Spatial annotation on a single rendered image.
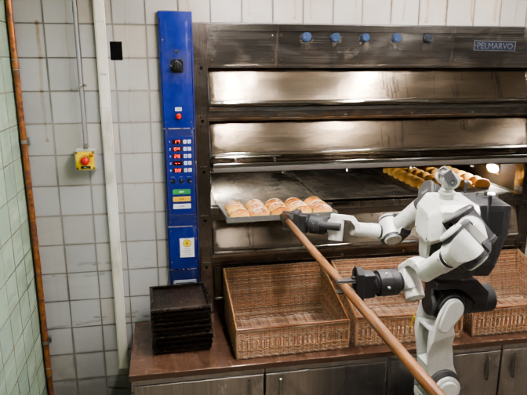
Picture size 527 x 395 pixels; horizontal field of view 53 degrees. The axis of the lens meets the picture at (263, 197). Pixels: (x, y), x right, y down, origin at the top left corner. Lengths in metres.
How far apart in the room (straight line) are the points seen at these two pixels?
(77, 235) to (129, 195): 0.33
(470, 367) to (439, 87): 1.46
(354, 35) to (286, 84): 0.43
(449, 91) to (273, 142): 0.99
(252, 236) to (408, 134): 1.00
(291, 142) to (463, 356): 1.37
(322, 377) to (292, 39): 1.65
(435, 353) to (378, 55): 1.50
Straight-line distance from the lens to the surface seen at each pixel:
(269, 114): 2.76
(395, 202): 3.06
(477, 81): 3.18
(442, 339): 2.30
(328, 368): 2.66
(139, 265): 2.89
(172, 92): 2.67
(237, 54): 2.74
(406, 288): 1.85
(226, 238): 2.86
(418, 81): 3.02
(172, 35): 2.67
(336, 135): 2.87
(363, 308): 1.64
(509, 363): 3.08
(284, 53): 2.78
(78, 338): 3.09
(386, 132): 2.96
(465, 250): 1.69
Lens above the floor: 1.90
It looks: 14 degrees down
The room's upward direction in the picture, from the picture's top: straight up
